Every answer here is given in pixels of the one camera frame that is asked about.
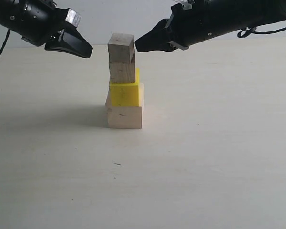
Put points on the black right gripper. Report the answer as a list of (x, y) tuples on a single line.
[(191, 22)]

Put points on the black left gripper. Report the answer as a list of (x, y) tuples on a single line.
[(39, 18)]

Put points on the small wooden cube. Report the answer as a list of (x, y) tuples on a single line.
[(121, 47)]

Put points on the medium wooden cube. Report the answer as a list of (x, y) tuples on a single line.
[(122, 72)]

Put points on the yellow cube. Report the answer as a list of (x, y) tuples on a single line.
[(126, 94)]

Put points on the large wooden cube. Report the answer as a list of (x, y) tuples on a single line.
[(126, 117)]

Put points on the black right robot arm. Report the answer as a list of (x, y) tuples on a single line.
[(246, 15)]

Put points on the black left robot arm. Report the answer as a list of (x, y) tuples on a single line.
[(10, 17)]

